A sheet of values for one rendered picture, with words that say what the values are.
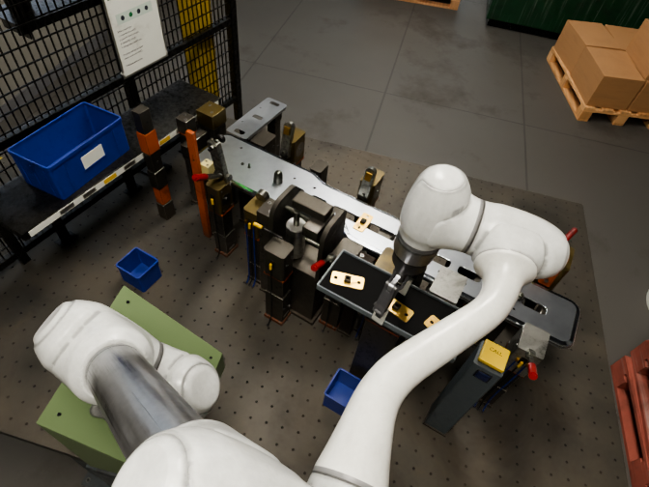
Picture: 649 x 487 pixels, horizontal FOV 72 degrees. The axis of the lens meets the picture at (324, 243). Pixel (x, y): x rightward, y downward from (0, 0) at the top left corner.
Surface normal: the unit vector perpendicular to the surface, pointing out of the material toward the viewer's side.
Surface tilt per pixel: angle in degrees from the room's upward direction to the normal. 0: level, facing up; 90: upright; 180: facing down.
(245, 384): 0
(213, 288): 0
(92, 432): 47
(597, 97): 90
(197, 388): 53
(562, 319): 0
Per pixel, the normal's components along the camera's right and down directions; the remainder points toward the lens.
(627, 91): -0.08, 0.76
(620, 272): 0.09, -0.63
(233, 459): 0.60, -0.77
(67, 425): 0.77, -0.26
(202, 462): 0.46, -0.77
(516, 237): -0.04, -0.44
